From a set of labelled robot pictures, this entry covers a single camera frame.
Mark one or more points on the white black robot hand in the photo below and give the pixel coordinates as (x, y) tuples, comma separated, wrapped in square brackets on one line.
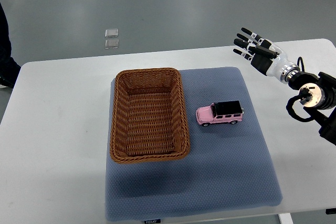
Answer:
[(268, 58)]

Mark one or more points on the pink toy car black roof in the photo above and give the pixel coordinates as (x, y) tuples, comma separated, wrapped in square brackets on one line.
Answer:
[(220, 113)]

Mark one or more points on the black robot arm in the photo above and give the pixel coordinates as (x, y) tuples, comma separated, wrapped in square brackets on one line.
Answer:
[(315, 100)]

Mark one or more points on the brown wicker basket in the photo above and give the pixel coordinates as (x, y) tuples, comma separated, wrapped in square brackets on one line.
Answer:
[(149, 120)]

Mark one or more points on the blue grey cushion mat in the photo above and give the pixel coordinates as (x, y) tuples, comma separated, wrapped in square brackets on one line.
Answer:
[(228, 167)]

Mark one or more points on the upper metal floor plate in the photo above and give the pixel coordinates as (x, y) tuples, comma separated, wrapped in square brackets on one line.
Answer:
[(111, 32)]

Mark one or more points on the metal floor plate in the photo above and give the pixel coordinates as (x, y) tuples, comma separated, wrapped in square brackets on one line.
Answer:
[(111, 43), (111, 32)]

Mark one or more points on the lower metal floor plate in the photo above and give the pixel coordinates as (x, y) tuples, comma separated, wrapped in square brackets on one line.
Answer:
[(111, 43)]

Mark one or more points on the white table leg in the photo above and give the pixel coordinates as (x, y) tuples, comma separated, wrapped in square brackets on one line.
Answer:
[(285, 218)]

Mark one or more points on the person in dark clothing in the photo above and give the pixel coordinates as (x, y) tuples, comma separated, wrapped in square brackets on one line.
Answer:
[(9, 67)]

